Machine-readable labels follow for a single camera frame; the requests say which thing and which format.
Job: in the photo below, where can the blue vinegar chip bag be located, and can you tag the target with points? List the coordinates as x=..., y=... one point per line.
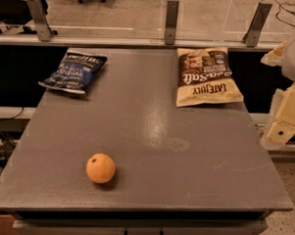
x=74, y=73

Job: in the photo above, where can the right metal bracket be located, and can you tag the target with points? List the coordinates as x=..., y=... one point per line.
x=252, y=36

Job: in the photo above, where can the metal bracket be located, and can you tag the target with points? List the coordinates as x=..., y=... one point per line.
x=252, y=36
x=38, y=15
x=171, y=21

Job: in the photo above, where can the middle metal bracket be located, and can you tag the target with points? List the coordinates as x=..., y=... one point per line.
x=171, y=21

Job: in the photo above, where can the brown cream chip bag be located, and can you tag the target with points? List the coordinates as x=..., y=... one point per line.
x=205, y=77

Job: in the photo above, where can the left metal bracket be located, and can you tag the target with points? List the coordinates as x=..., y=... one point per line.
x=38, y=15

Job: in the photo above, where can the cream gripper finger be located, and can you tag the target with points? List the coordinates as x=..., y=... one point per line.
x=280, y=127
x=274, y=57

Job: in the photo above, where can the orange fruit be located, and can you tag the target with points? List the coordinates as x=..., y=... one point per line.
x=100, y=168

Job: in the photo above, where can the metal rail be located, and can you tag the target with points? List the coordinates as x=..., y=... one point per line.
x=98, y=42

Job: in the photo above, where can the grey cabinet under table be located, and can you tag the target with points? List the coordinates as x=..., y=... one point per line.
x=140, y=223

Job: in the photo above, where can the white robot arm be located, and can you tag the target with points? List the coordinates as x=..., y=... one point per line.
x=288, y=58

